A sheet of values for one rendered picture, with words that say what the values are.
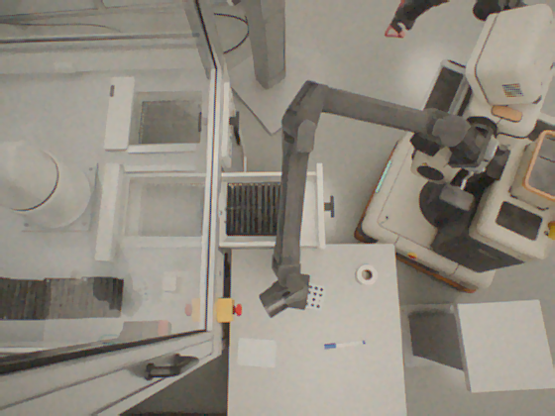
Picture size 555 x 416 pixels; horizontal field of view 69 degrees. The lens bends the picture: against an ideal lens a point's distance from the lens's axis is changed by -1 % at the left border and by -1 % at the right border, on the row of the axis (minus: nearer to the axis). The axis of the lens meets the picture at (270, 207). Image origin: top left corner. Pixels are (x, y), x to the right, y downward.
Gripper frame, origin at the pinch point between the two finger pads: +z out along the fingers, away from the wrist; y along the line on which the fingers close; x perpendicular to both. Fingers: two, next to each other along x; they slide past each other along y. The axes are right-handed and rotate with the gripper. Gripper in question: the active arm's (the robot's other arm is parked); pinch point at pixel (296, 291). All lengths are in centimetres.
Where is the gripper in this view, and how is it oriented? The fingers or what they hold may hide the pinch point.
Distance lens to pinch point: 128.5
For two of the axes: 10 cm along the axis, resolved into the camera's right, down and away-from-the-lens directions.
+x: 9.8, 1.5, -1.0
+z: 0.6, 2.2, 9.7
